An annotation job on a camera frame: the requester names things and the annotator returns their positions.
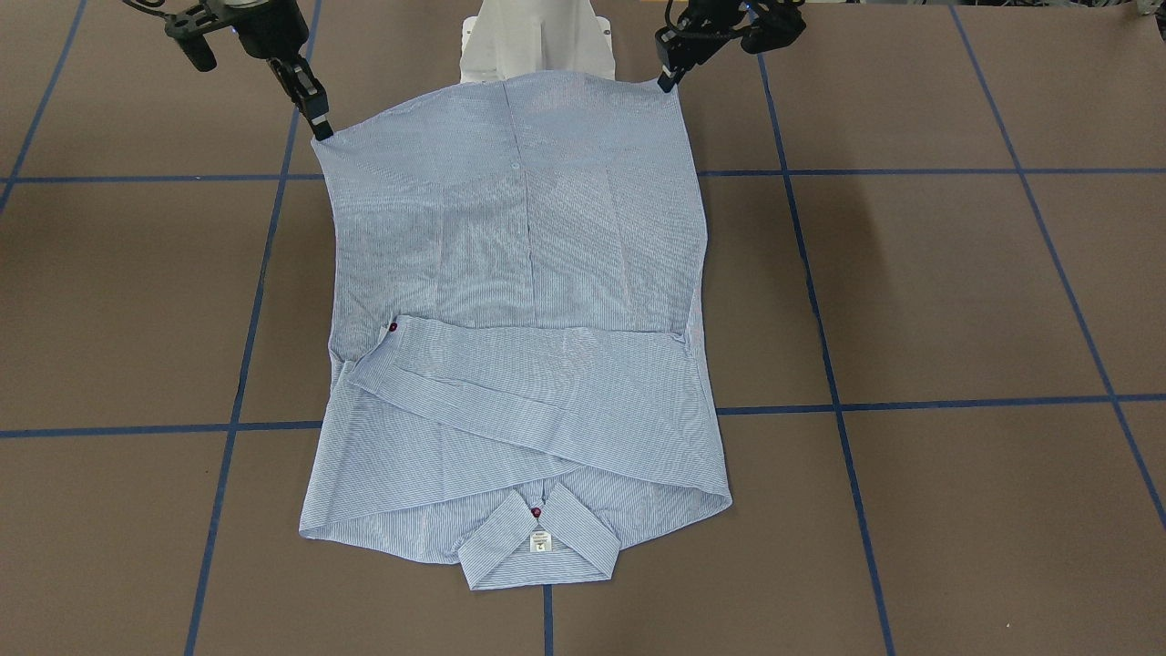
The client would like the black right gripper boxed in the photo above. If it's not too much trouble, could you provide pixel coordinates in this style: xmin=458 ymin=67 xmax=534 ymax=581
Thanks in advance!
xmin=164 ymin=1 xmax=333 ymax=141

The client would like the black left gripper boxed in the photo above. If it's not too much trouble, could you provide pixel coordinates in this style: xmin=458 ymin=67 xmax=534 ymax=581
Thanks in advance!
xmin=655 ymin=1 xmax=805 ymax=93

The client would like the blue striped button shirt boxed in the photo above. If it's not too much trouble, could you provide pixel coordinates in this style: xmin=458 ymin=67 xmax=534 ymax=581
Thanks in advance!
xmin=297 ymin=71 xmax=732 ymax=590

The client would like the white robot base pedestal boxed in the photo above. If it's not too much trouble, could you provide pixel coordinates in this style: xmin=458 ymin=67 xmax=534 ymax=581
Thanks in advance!
xmin=459 ymin=1 xmax=616 ymax=84

